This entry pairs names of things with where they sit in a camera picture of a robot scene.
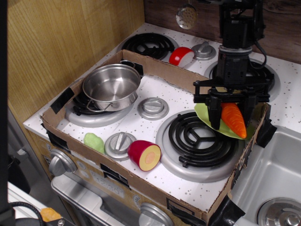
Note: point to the back silver stove knob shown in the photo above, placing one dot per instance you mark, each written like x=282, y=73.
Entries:
x=204, y=51

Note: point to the front silver stove knob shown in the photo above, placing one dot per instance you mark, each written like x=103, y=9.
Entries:
x=116, y=146

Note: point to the black burner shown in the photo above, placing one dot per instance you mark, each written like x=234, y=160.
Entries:
x=193, y=151
x=77, y=113
x=274, y=87
x=157, y=46

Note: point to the stainless steel pot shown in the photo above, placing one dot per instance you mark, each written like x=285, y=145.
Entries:
x=111, y=88

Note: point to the green plastic plate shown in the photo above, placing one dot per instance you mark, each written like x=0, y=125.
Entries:
x=202, y=113

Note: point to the right silver oven knob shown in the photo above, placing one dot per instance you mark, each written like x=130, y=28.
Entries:
x=153, y=216

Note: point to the green toy lettuce piece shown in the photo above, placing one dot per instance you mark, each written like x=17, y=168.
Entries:
x=93, y=141

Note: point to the front left black burner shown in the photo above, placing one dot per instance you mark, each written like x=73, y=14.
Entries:
x=77, y=113

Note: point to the back right black burner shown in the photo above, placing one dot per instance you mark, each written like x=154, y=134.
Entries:
x=274, y=87

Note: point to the orange toy carrot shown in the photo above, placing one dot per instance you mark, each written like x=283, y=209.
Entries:
x=232, y=117

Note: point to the back left black burner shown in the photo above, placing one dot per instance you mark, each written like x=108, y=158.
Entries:
x=157, y=46

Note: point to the silver sink basin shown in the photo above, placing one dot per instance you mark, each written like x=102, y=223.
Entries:
x=271, y=172

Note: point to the red toy half fruit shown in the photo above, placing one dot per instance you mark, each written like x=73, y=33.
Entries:
x=146, y=155

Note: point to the left silver oven knob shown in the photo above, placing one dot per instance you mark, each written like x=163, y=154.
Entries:
x=61, y=163

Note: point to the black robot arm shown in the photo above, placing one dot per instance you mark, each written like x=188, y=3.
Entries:
x=241, y=25

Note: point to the silver oven knob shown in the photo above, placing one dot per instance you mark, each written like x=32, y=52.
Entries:
x=153, y=216
x=61, y=163

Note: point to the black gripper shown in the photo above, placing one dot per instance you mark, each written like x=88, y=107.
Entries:
x=230, y=83

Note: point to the silver stove knob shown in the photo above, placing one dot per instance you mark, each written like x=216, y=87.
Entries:
x=204, y=51
x=153, y=108
x=116, y=146

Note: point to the red white toy piece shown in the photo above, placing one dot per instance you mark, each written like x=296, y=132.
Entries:
x=181, y=56

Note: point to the hanging metal strainer ladle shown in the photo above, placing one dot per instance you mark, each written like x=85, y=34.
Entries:
x=187, y=16

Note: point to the front right black burner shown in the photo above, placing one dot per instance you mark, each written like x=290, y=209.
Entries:
x=193, y=151

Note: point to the silver oven door handle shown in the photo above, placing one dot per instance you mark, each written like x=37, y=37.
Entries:
x=87, y=202

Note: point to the orange yellow object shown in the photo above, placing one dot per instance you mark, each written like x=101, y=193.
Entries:
x=48, y=214

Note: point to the brown cardboard fence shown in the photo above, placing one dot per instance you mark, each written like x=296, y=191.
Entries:
x=174, y=85

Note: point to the centre silver stove knob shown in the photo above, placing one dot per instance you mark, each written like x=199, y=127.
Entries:
x=153, y=108

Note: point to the silver sink drain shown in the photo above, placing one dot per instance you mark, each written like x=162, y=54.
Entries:
x=279, y=212

